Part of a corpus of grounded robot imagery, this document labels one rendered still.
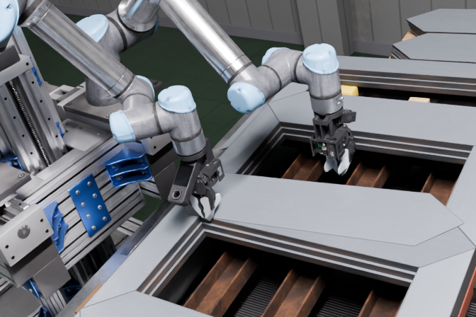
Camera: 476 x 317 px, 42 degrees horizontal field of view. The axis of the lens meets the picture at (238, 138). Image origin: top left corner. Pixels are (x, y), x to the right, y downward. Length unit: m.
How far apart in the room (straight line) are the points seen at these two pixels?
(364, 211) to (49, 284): 0.85
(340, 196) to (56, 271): 0.78
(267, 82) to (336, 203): 0.35
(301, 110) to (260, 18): 2.68
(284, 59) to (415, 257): 0.53
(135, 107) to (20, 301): 1.41
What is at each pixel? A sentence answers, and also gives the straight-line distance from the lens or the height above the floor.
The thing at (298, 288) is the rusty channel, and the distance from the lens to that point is 1.61.
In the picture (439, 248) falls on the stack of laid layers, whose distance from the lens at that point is 1.41.
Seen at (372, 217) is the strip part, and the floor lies 0.87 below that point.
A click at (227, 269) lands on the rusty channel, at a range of 1.71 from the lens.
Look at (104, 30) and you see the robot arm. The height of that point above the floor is 1.25.
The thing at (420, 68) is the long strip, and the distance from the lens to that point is 2.05.
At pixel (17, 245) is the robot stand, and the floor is 0.94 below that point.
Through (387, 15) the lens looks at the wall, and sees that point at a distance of 3.97.
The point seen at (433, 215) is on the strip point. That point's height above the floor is 0.87.
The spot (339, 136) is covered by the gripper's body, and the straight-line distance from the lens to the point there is 1.50.
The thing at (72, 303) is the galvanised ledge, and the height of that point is 0.68.
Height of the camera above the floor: 1.84
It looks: 32 degrees down
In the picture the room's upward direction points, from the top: 14 degrees counter-clockwise
